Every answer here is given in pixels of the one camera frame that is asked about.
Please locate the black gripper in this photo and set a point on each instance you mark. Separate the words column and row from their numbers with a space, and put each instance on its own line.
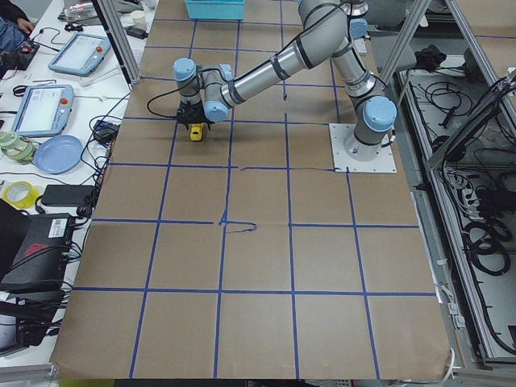
column 195, row 114

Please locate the yellow toy beetle car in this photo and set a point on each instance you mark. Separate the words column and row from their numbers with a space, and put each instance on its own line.
column 196, row 132

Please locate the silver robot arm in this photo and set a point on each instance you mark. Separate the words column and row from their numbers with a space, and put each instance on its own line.
column 207, row 94

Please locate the light blue plastic bin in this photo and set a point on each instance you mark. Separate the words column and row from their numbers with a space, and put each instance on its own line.
column 215, row 9

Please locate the paper cup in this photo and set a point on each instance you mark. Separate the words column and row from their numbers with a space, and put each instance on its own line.
column 139, row 20

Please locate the upper teach pendant tablet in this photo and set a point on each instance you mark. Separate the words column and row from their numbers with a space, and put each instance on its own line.
column 81, row 55

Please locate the teach pendant tablet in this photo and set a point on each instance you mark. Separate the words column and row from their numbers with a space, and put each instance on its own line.
column 81, row 55
column 44, row 110

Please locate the blue plate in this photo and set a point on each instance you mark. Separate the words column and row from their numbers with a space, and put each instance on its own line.
column 58, row 154

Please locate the black power adapter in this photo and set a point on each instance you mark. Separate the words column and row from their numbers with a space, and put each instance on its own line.
column 66, row 195

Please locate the lower teach pendant tablet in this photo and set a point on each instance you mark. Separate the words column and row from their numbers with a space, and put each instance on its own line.
column 44, row 110

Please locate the green tape rolls stack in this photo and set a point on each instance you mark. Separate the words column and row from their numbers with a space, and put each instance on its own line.
column 17, row 148

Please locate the yellow tape roll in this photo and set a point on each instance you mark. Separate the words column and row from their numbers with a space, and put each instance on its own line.
column 21, row 194

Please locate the black computer box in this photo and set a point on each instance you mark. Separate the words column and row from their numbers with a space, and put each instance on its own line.
column 32, row 250

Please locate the aluminium frame post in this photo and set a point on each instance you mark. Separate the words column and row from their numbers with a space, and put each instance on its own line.
column 113, row 28

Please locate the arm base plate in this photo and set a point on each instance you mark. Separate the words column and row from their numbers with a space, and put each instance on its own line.
column 351, row 156

